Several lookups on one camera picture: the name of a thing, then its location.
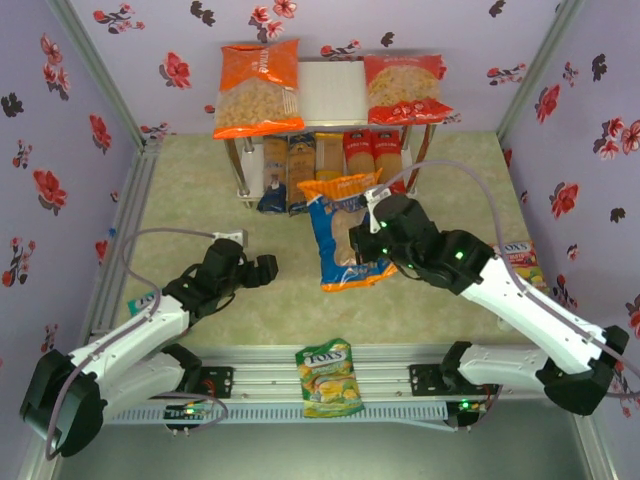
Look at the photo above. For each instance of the blue and orange pasta bag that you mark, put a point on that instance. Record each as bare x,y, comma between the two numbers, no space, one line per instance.
330,235

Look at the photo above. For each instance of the red spaghetti pack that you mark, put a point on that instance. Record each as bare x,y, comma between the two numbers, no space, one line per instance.
359,155
390,155

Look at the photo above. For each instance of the yellow spaghetti pack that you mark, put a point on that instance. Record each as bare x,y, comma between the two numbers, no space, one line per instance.
329,155

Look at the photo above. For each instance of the blue spaghetti pack figure print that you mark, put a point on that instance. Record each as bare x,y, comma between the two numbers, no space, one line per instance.
274,170

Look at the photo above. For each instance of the large red pasta bag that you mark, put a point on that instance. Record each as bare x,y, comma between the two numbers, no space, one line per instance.
400,85

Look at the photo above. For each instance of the orange macaroni bag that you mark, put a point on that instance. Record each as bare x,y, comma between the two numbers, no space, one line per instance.
255,100

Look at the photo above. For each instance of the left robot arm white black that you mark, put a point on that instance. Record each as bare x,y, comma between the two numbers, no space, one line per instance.
135,335

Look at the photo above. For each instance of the white two-tier shelf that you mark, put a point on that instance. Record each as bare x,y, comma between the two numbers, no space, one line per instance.
330,90

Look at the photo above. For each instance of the teal Fox's candy bag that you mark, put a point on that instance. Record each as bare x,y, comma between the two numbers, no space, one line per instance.
142,303

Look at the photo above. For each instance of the pink Fox's candy bag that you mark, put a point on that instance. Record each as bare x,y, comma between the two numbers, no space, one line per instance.
525,260

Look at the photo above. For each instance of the green Fox's candy bag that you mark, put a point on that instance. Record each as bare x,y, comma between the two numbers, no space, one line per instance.
327,380

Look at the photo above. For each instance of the black left controller board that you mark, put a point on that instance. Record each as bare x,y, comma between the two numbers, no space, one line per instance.
187,411

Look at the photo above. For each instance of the black controller board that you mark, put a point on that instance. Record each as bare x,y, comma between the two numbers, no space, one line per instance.
187,411
465,406

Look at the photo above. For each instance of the black right controller board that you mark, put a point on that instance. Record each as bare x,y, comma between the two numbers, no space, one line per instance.
465,406

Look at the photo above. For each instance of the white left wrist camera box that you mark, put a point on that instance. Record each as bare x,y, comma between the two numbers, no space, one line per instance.
231,237

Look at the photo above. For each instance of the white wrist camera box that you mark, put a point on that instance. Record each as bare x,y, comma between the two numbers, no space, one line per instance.
375,195
231,237

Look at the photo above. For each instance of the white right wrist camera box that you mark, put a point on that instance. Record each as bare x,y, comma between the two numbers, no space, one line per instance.
375,195

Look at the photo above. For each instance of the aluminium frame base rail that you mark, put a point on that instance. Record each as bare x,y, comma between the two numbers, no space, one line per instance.
280,375

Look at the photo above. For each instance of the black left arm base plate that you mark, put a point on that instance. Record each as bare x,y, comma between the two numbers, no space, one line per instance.
220,382

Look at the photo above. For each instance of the aluminium frame side rail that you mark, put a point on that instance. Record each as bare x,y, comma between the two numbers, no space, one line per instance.
135,190

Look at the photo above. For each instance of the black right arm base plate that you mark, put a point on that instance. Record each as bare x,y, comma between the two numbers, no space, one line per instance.
425,380

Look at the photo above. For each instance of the aluminium frame post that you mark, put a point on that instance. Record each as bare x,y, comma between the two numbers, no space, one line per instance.
540,65
95,65

